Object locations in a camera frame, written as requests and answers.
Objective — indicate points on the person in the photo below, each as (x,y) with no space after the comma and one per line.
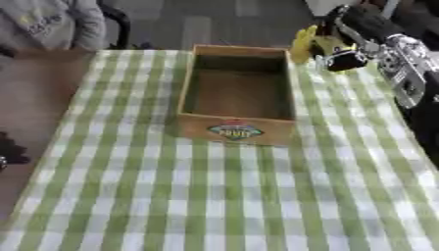
(51,23)

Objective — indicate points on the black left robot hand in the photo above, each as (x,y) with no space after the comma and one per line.
(10,150)

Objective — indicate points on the yellow toy banana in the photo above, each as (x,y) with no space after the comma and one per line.
(302,44)

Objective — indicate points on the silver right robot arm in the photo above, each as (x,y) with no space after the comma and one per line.
(412,81)

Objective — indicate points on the tan cardboard box brown inside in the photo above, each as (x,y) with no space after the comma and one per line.
(234,130)

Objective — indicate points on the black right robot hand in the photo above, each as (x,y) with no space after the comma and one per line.
(366,23)

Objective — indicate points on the black chair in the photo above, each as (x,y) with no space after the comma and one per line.
(119,23)

